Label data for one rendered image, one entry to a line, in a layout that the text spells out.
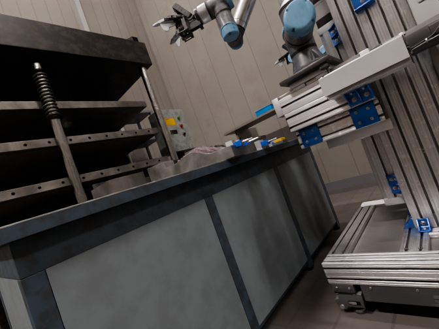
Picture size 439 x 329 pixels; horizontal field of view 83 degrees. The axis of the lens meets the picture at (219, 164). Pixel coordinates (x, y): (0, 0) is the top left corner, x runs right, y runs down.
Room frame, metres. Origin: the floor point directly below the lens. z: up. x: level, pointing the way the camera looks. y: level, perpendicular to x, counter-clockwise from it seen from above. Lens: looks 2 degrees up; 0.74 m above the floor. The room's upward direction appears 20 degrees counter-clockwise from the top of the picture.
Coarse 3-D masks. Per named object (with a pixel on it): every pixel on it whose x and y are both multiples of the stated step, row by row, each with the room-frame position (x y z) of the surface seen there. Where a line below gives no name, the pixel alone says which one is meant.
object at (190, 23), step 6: (180, 18) 1.06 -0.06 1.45; (186, 18) 1.07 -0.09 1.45; (192, 18) 1.06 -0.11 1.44; (198, 18) 1.04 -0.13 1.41; (174, 24) 1.09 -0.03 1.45; (180, 24) 1.07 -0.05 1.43; (186, 24) 1.05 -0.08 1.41; (192, 24) 1.06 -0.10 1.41; (198, 24) 1.05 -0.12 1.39; (180, 30) 1.07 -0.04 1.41; (186, 30) 1.08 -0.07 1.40; (192, 30) 1.08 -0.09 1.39; (180, 36) 1.09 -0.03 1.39; (186, 36) 1.10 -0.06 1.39; (192, 36) 1.11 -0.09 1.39
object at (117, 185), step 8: (128, 176) 0.99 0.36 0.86; (136, 176) 1.02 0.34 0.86; (144, 176) 1.05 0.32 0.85; (104, 184) 0.97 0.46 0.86; (112, 184) 0.94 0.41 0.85; (120, 184) 0.96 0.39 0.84; (128, 184) 0.99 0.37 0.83; (136, 184) 1.01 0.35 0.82; (96, 192) 1.03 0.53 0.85; (104, 192) 0.99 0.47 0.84; (112, 192) 0.94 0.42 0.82
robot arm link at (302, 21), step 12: (288, 0) 0.91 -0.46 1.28; (300, 0) 0.89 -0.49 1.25; (288, 12) 0.91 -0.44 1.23; (300, 12) 0.90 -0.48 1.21; (312, 12) 0.89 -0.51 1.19; (288, 24) 0.92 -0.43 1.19; (300, 24) 0.91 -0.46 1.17; (312, 24) 0.91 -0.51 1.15; (288, 36) 0.98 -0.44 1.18; (300, 36) 0.95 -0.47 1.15
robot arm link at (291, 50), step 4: (284, 32) 1.08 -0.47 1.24; (284, 36) 1.09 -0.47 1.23; (312, 36) 1.05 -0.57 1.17; (284, 40) 1.11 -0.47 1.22; (308, 40) 1.03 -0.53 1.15; (312, 40) 1.04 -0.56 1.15; (288, 44) 1.07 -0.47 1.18; (292, 44) 1.04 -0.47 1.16; (300, 44) 1.03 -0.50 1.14; (304, 44) 1.04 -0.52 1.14; (288, 48) 1.10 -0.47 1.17; (292, 48) 1.07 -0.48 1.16; (296, 48) 1.06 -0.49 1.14; (292, 52) 1.08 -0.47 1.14
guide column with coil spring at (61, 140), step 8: (32, 64) 1.43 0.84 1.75; (40, 64) 1.45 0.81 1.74; (48, 88) 1.45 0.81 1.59; (48, 104) 1.43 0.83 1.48; (48, 112) 1.43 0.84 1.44; (56, 120) 1.44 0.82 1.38; (56, 128) 1.43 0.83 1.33; (56, 136) 1.43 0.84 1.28; (64, 136) 1.45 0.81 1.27; (64, 144) 1.43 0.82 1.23; (64, 152) 1.43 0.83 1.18; (64, 160) 1.43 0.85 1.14; (72, 160) 1.45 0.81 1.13; (72, 168) 1.43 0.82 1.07; (72, 176) 1.43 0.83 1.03; (72, 184) 1.43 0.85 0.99; (80, 184) 1.45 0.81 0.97; (80, 192) 1.43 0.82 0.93; (80, 200) 1.43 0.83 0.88
